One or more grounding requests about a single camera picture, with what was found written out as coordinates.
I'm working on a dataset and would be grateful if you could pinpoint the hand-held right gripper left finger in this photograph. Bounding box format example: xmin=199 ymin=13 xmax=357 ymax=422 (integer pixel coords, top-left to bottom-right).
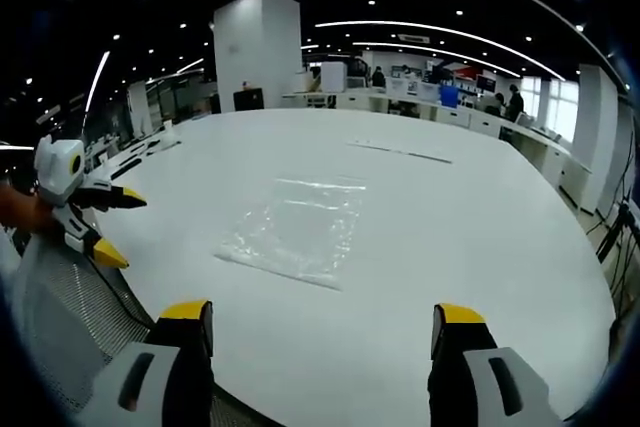
xmin=74 ymin=299 xmax=216 ymax=427

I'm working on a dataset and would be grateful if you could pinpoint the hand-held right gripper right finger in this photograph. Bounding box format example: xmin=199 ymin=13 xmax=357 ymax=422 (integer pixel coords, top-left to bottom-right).
xmin=427 ymin=302 xmax=564 ymax=427

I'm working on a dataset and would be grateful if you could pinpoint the clear resealable plastic bag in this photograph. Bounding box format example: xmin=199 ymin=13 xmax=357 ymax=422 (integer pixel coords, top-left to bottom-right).
xmin=213 ymin=176 xmax=367 ymax=292

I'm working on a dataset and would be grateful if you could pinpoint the person's left hand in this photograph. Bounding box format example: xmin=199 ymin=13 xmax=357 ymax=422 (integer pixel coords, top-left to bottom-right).
xmin=0 ymin=180 xmax=64 ymax=237

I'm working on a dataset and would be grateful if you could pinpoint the grey mesh office chair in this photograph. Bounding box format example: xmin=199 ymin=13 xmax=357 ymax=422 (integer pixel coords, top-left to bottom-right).
xmin=9 ymin=226 xmax=241 ymax=427

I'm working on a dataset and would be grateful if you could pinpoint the black cabinet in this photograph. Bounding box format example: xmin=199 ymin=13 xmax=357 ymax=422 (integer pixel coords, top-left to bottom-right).
xmin=232 ymin=87 xmax=265 ymax=112

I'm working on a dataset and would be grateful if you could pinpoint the white square pillar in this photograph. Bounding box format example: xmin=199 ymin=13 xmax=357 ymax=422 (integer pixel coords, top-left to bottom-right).
xmin=212 ymin=0 xmax=303 ymax=113

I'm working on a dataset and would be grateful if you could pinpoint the black tripod stand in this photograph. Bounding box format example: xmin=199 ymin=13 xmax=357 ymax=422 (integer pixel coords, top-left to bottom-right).
xmin=594 ymin=201 xmax=640 ymax=268

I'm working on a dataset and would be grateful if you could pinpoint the thin clear plastic strip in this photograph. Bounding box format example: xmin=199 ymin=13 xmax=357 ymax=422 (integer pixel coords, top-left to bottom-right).
xmin=346 ymin=138 xmax=454 ymax=165

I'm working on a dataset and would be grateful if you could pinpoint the white pillar by window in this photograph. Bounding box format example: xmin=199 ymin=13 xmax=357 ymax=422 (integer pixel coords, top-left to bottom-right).
xmin=569 ymin=63 xmax=632 ymax=216

